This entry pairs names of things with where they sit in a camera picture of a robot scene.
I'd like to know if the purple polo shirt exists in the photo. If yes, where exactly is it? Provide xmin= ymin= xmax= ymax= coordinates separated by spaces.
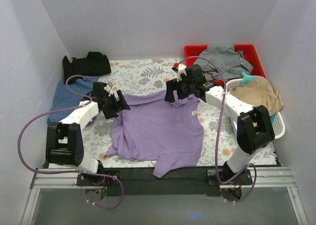
xmin=105 ymin=90 xmax=204 ymax=178

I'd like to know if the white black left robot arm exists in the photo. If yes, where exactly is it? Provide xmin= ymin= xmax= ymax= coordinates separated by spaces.
xmin=45 ymin=82 xmax=130 ymax=185

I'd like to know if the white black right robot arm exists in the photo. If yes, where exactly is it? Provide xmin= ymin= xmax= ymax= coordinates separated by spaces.
xmin=164 ymin=63 xmax=275 ymax=184

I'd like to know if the red plastic bin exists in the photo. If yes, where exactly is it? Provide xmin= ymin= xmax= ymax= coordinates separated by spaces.
xmin=184 ymin=45 xmax=265 ymax=86

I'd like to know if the grey shirt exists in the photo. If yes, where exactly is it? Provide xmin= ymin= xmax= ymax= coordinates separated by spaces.
xmin=194 ymin=44 xmax=253 ymax=80

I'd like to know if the black folded shirt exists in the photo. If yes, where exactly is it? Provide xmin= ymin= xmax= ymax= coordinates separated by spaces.
xmin=62 ymin=51 xmax=111 ymax=82

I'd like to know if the blue checked folded shirt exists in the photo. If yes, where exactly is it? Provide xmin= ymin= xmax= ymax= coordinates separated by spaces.
xmin=47 ymin=76 xmax=98 ymax=125

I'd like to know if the teal shirt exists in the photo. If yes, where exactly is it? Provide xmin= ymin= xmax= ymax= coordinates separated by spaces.
xmin=239 ymin=72 xmax=257 ymax=87

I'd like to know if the beige shirt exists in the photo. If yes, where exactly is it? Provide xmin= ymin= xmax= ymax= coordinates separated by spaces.
xmin=229 ymin=76 xmax=284 ymax=116

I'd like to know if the white perforated laundry basket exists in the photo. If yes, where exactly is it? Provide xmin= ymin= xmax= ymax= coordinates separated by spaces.
xmin=226 ymin=78 xmax=285 ymax=139

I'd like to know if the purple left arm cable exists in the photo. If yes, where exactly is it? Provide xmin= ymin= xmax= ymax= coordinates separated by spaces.
xmin=18 ymin=74 xmax=125 ymax=210

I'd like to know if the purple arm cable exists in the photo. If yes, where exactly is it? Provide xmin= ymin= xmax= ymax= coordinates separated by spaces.
xmin=177 ymin=56 xmax=257 ymax=204
xmin=18 ymin=74 xmax=125 ymax=210

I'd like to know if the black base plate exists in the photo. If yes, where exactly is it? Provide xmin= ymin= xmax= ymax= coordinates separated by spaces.
xmin=77 ymin=166 xmax=253 ymax=196

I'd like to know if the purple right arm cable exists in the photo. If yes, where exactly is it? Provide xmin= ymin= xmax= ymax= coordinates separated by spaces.
xmin=177 ymin=56 xmax=257 ymax=204

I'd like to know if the aluminium front rail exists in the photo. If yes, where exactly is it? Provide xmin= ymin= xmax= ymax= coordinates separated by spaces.
xmin=22 ymin=167 xmax=308 ymax=225

